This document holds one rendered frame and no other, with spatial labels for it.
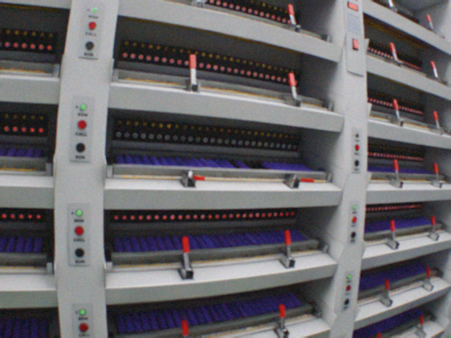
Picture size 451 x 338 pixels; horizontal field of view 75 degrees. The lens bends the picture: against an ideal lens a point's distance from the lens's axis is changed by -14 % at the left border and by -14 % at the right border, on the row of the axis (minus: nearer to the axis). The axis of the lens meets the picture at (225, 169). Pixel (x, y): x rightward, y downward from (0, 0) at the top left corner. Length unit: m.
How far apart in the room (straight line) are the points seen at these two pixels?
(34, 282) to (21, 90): 0.37
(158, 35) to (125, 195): 0.47
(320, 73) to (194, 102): 0.46
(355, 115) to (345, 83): 0.09
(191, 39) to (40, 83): 0.46
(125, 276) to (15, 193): 0.28
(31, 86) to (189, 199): 0.39
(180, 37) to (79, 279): 0.66
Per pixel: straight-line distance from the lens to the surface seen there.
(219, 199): 0.74
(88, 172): 0.66
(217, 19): 0.80
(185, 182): 0.71
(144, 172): 0.73
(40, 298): 0.72
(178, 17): 0.78
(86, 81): 0.68
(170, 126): 0.86
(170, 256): 0.78
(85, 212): 0.67
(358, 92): 1.01
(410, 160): 1.49
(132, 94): 0.69
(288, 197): 0.83
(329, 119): 0.92
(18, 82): 0.69
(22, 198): 0.68
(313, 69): 1.09
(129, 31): 0.94
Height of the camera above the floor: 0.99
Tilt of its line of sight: level
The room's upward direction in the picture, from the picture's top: 2 degrees clockwise
